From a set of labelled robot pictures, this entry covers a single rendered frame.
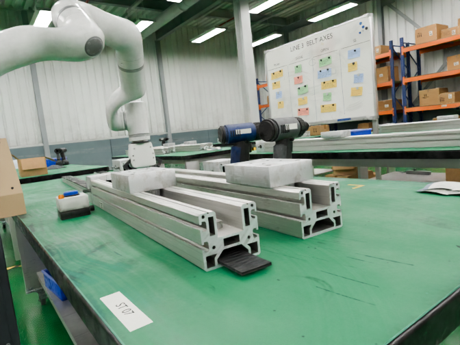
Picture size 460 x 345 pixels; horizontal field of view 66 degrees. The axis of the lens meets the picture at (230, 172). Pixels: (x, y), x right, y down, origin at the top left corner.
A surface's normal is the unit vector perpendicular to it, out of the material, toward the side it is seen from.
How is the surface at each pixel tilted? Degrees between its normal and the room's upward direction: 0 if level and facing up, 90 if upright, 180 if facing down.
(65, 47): 129
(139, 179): 90
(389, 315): 0
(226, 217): 90
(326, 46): 90
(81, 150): 90
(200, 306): 0
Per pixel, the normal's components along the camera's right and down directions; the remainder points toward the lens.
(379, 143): -0.78, 0.15
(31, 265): 0.59, 0.03
